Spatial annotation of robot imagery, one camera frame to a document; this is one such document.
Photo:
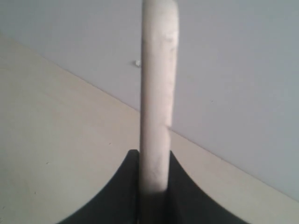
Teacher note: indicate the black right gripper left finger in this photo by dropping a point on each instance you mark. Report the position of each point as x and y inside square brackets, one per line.
[117, 202]

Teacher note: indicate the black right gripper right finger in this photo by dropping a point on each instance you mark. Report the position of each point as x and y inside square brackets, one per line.
[187, 203]

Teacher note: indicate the white paint brush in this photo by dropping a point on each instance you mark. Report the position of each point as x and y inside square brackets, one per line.
[160, 35]

